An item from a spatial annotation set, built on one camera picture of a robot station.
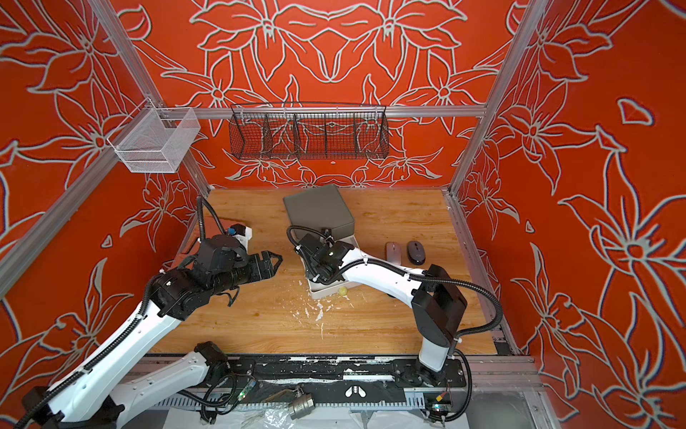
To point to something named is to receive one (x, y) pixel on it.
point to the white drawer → (318, 290)
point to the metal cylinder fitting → (301, 406)
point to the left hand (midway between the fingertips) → (273, 258)
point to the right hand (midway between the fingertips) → (317, 265)
